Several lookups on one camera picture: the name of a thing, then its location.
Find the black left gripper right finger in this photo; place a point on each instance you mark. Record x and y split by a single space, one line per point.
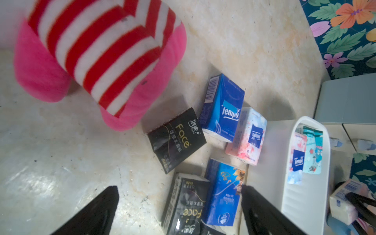
262 218

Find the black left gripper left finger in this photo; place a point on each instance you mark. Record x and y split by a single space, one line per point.
96 218

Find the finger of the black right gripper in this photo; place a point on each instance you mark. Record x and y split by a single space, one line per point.
360 202

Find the white plastic storage box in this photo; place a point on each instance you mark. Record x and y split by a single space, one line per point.
305 204

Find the blue floral tissue pack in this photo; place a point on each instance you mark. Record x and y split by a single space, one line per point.
224 193

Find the teal cartoon tissue pack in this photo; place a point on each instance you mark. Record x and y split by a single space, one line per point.
313 153

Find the pink floral Tempo tissue pack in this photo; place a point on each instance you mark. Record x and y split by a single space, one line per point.
249 137

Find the black Face tissue pack middle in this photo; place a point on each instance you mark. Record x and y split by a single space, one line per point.
210 229

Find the black face tissue pack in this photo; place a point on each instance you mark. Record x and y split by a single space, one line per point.
177 139
185 205
210 229

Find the black Face tissue pack left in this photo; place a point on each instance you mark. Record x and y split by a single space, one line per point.
185 205

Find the pale blue mini drawer chest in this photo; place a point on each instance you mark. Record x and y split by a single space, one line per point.
347 108

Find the black Face tissue pack upper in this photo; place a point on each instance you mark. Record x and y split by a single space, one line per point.
177 139

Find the dark blue Tempo tissue pack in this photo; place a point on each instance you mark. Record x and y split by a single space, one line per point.
221 109

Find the pink white striped plush toy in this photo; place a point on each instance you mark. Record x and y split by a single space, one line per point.
122 53

